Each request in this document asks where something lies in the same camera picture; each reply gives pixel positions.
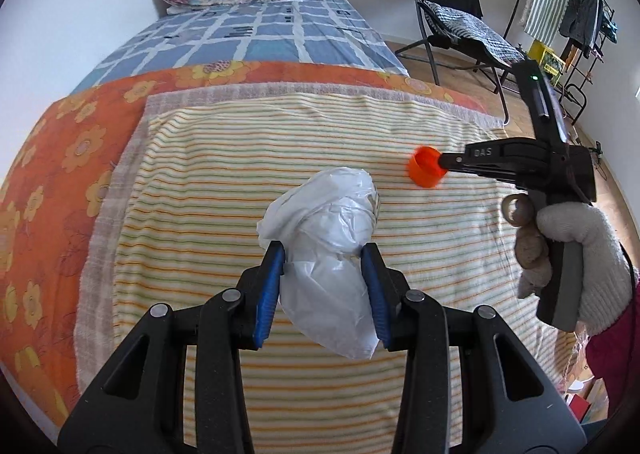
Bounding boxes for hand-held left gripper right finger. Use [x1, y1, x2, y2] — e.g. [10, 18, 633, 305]
[360, 243, 588, 454]

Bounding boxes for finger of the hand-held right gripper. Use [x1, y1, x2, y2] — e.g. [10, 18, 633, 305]
[439, 136, 548, 185]

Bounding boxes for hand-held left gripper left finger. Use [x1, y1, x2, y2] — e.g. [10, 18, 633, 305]
[57, 240, 288, 454]

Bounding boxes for white plastic bag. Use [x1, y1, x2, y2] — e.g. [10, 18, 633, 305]
[256, 167, 381, 361]

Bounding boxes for orange plastic cup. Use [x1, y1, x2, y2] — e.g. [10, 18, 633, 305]
[407, 145, 447, 190]

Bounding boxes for person's right forearm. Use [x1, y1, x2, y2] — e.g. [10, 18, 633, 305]
[585, 241, 640, 420]

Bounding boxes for person's right hand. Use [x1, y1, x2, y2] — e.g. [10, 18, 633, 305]
[502, 193, 634, 337]

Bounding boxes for yellow crate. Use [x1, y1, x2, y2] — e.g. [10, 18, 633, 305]
[529, 40, 566, 80]

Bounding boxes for checked chair cushion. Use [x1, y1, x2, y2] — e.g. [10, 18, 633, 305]
[430, 1, 526, 67]

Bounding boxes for striped yellow towel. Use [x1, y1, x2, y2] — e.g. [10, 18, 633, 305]
[102, 93, 586, 454]

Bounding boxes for black drying rack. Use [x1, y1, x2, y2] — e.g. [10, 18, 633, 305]
[502, 0, 618, 125]

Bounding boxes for hanging dark jacket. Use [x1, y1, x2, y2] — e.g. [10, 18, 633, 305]
[559, 0, 606, 57]

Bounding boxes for beige towel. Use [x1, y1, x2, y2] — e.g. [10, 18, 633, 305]
[75, 83, 506, 385]

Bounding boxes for blue checked bed sheet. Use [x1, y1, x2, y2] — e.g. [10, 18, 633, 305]
[70, 0, 411, 95]

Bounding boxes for orange floral sheet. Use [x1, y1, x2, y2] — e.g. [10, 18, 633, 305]
[0, 59, 491, 427]

